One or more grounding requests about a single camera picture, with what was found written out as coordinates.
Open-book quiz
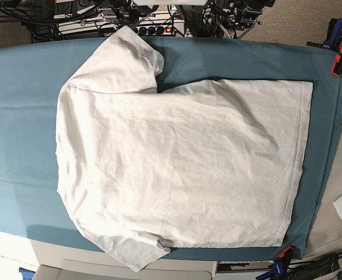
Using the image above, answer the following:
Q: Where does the beige drawer cabinet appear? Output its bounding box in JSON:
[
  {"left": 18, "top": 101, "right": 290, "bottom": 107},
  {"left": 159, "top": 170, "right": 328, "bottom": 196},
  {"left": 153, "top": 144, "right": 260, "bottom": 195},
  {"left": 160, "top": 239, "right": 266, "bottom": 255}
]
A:
[{"left": 31, "top": 240, "right": 217, "bottom": 279}]

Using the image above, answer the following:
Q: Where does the orange blue clamp bottom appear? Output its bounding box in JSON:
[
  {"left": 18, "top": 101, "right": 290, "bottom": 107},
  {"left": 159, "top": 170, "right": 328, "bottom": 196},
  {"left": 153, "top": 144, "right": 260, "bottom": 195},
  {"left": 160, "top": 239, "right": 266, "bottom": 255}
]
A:
[{"left": 255, "top": 246, "right": 295, "bottom": 280}]

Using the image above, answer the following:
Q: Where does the white overhead mount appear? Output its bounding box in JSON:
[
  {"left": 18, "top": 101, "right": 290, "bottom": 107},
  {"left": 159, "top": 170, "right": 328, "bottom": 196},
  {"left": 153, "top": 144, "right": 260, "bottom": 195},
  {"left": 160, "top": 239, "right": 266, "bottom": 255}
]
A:
[{"left": 133, "top": 0, "right": 207, "bottom": 6}]

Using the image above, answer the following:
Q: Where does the white T-shirt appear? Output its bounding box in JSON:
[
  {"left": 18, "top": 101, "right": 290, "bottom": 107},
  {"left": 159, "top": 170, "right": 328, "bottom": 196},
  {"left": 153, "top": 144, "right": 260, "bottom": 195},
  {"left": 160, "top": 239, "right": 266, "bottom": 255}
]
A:
[{"left": 55, "top": 27, "right": 313, "bottom": 272}]

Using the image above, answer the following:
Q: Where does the teal table cover cloth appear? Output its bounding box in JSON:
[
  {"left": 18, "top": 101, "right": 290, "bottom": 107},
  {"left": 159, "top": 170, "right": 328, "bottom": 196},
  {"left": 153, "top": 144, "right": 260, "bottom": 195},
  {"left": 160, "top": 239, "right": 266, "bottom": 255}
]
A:
[{"left": 0, "top": 37, "right": 342, "bottom": 258}]

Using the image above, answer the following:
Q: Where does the power strip with red switch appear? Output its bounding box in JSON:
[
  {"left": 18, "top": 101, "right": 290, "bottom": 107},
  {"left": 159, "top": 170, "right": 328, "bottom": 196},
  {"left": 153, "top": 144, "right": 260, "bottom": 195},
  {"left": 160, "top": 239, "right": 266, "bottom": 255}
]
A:
[{"left": 100, "top": 24, "right": 186, "bottom": 38}]

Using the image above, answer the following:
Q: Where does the blue clamp top right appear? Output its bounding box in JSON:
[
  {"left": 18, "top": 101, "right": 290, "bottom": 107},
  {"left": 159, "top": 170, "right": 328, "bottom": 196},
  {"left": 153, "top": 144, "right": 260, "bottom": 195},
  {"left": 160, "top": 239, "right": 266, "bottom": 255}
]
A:
[{"left": 306, "top": 18, "right": 342, "bottom": 52}]

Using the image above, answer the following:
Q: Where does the orange black clamp top right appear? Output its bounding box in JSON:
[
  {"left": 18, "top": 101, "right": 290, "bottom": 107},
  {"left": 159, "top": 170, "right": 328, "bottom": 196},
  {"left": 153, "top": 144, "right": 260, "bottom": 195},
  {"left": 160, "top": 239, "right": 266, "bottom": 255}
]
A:
[{"left": 330, "top": 46, "right": 342, "bottom": 76}]

